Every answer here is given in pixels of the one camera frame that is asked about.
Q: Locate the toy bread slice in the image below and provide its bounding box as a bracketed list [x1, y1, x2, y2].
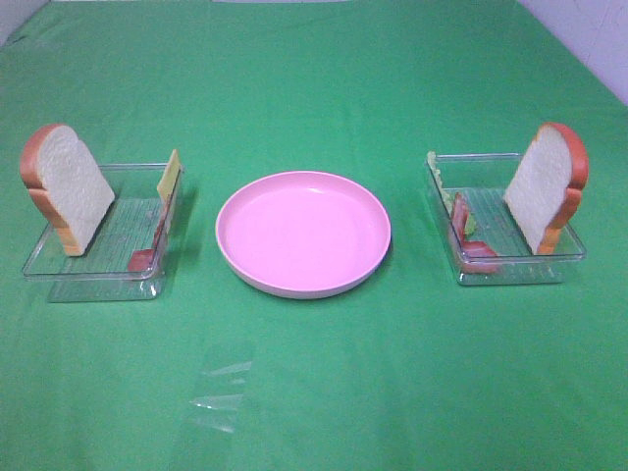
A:
[503, 122, 589, 255]
[20, 124, 115, 256]

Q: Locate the green tablecloth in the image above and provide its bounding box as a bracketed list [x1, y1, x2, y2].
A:
[1, 1, 627, 470]

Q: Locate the clear plastic film piece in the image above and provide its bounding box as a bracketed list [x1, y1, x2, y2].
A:
[188, 341, 254, 435]

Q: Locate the tray bacon strip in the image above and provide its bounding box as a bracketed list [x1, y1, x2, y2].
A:
[449, 192, 498, 274]
[127, 194, 174, 273]

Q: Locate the green toy lettuce leaf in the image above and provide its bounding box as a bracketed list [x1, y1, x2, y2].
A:
[427, 151, 477, 236]

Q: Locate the clear left plastic tray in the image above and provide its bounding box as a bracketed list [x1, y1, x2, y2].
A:
[23, 163, 183, 302]

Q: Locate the clear plastic tray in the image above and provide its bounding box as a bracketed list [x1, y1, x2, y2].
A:
[425, 152, 587, 286]
[23, 163, 183, 302]

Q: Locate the pink round plate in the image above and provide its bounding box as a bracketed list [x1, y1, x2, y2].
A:
[215, 171, 392, 299]

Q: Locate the yellow toy cheese slice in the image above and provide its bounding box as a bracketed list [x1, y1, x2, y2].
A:
[156, 149, 182, 204]

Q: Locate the clear right plastic tray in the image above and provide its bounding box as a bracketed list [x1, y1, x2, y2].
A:
[425, 152, 587, 286]

